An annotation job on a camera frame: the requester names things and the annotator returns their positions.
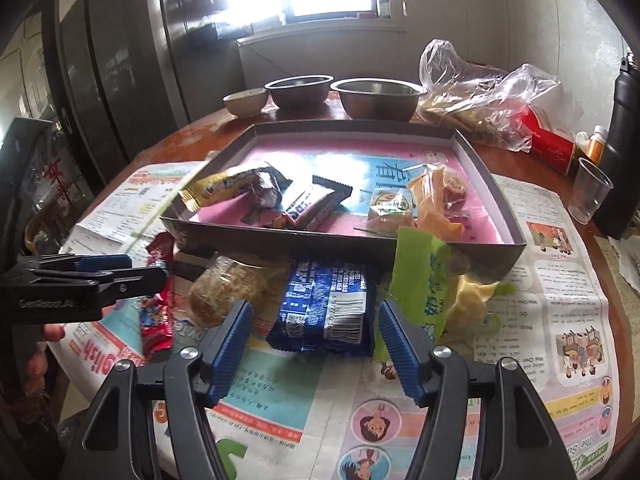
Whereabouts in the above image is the cardboard tray with pink lining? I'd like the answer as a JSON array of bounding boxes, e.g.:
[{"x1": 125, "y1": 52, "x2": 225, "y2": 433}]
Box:
[{"x1": 159, "y1": 121, "x2": 528, "y2": 273}]

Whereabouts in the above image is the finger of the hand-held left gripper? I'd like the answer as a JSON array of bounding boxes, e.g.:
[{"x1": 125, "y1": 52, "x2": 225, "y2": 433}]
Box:
[
  {"x1": 20, "y1": 254, "x2": 134, "y2": 276},
  {"x1": 29, "y1": 266, "x2": 169, "y2": 307}
]

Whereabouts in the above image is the colourful newspaper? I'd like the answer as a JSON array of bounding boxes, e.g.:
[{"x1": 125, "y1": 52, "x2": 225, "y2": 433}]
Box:
[
  {"x1": 470, "y1": 174, "x2": 623, "y2": 480},
  {"x1": 60, "y1": 160, "x2": 551, "y2": 480}
]

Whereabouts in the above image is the clear noodle snack packet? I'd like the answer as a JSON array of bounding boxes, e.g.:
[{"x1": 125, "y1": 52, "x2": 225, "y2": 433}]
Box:
[{"x1": 187, "y1": 255, "x2": 296, "y2": 328}]

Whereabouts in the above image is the white paper sheet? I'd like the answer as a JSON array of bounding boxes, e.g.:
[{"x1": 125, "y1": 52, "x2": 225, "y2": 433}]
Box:
[{"x1": 607, "y1": 235, "x2": 640, "y2": 281}]

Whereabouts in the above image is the person's left hand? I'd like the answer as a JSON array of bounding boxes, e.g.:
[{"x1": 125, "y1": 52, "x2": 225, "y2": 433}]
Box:
[{"x1": 22, "y1": 323, "x2": 67, "y2": 396}]

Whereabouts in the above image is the orange pill bottle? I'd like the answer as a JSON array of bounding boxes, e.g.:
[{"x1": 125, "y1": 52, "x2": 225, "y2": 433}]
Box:
[{"x1": 585, "y1": 126, "x2": 609, "y2": 164}]

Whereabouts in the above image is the green packet with yellow snack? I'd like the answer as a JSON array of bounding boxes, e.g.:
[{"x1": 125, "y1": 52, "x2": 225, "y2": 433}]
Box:
[{"x1": 371, "y1": 227, "x2": 516, "y2": 363}]

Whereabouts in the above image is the small round green-label pastry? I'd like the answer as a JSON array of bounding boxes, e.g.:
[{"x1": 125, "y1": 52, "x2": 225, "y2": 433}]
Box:
[{"x1": 366, "y1": 191, "x2": 418, "y2": 236}]

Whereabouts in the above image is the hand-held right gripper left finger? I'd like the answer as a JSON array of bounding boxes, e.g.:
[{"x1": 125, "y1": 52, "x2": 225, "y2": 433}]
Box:
[{"x1": 65, "y1": 300, "x2": 254, "y2": 480}]

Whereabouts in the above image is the yellow snack bar packet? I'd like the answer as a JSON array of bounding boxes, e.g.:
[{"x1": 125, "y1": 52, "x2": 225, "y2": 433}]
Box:
[{"x1": 177, "y1": 165, "x2": 293, "y2": 211}]

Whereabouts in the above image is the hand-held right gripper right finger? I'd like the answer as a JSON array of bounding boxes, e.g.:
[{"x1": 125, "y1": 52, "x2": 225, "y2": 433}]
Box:
[{"x1": 377, "y1": 300, "x2": 581, "y2": 480}]

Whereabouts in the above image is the black thermos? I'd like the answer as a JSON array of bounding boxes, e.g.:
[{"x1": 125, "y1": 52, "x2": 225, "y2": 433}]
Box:
[{"x1": 595, "y1": 52, "x2": 640, "y2": 241}]

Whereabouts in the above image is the blue cookie packet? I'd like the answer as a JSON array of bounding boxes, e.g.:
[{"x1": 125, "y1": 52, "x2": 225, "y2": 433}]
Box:
[{"x1": 266, "y1": 257, "x2": 377, "y2": 358}]

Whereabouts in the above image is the clear plastic cup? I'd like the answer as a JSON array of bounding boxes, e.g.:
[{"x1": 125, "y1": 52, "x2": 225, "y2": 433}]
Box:
[{"x1": 567, "y1": 156, "x2": 615, "y2": 225}]

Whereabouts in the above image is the orange biscuit packet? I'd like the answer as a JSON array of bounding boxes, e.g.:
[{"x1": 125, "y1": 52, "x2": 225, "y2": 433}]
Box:
[{"x1": 406, "y1": 165, "x2": 468, "y2": 241}]

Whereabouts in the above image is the grey refrigerator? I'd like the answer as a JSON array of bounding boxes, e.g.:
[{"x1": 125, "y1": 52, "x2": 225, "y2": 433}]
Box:
[{"x1": 155, "y1": 0, "x2": 246, "y2": 123}]

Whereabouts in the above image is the large metal bowl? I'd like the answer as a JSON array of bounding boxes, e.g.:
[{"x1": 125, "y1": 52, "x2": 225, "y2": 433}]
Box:
[{"x1": 330, "y1": 78, "x2": 428, "y2": 122}]

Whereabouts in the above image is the red snack packet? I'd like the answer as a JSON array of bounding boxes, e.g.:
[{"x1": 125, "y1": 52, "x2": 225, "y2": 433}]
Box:
[{"x1": 140, "y1": 232, "x2": 176, "y2": 361}]

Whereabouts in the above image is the small metal bowl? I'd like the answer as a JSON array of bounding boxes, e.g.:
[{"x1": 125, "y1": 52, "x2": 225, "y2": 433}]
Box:
[{"x1": 264, "y1": 75, "x2": 334, "y2": 108}]

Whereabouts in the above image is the red cylindrical container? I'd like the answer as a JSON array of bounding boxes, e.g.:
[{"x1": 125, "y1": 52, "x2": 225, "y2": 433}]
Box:
[{"x1": 517, "y1": 105, "x2": 578, "y2": 176}]

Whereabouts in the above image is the brown chocolate bar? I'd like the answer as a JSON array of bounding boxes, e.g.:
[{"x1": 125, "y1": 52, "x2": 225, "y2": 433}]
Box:
[{"x1": 272, "y1": 175, "x2": 353, "y2": 232}]

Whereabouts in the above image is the clear plastic bag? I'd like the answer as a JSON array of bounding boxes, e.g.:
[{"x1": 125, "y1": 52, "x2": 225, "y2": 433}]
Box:
[{"x1": 417, "y1": 39, "x2": 561, "y2": 153}]

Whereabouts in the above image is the ceramic bowl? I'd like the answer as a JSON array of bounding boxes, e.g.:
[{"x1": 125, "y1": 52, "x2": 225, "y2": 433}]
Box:
[{"x1": 222, "y1": 87, "x2": 269, "y2": 117}]

